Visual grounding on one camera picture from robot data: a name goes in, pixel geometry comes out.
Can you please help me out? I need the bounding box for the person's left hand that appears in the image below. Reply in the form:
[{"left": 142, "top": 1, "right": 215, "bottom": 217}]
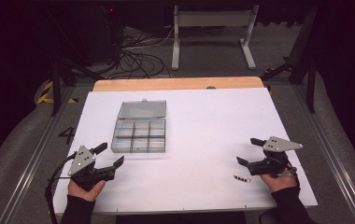
[{"left": 67, "top": 179, "right": 107, "bottom": 203}]

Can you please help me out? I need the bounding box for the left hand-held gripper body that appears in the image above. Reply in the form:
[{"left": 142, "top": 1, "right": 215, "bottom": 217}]
[{"left": 67, "top": 145, "right": 117, "bottom": 191}]

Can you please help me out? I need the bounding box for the aluminium floor rail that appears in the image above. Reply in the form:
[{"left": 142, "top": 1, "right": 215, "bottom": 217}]
[
  {"left": 291, "top": 83, "right": 355, "bottom": 224},
  {"left": 0, "top": 87, "right": 76, "bottom": 224}
]

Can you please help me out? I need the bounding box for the white table board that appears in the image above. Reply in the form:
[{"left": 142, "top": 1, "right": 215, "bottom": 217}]
[{"left": 52, "top": 87, "right": 320, "bottom": 217}]

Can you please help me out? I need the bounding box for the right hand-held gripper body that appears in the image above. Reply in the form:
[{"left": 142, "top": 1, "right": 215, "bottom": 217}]
[{"left": 247, "top": 135, "right": 304, "bottom": 177}]

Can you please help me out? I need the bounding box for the tangle of black floor cables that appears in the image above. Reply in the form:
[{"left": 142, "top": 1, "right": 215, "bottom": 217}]
[{"left": 106, "top": 26, "right": 179, "bottom": 80}]

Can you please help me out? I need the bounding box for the person's right hand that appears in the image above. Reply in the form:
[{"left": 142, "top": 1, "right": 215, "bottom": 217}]
[{"left": 259, "top": 168, "right": 299, "bottom": 194}]

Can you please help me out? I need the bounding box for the white metal stand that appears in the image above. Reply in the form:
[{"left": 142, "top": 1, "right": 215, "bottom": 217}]
[{"left": 170, "top": 4, "right": 260, "bottom": 71}]

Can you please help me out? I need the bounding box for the black tripod stand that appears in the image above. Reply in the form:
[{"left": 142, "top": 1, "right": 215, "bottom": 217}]
[{"left": 45, "top": 8, "right": 106, "bottom": 117}]

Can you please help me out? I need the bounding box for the clear plastic compartment box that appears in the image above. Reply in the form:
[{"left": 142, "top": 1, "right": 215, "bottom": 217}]
[{"left": 110, "top": 98, "right": 168, "bottom": 154}]

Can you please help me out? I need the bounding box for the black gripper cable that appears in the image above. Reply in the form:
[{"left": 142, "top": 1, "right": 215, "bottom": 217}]
[{"left": 44, "top": 150, "right": 78, "bottom": 224}]

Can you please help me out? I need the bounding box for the black metal stand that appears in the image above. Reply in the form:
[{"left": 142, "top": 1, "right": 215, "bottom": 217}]
[{"left": 260, "top": 6, "right": 320, "bottom": 115}]

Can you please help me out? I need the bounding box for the black equipment with red light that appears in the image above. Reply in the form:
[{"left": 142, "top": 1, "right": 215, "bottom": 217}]
[{"left": 100, "top": 4, "right": 127, "bottom": 63}]

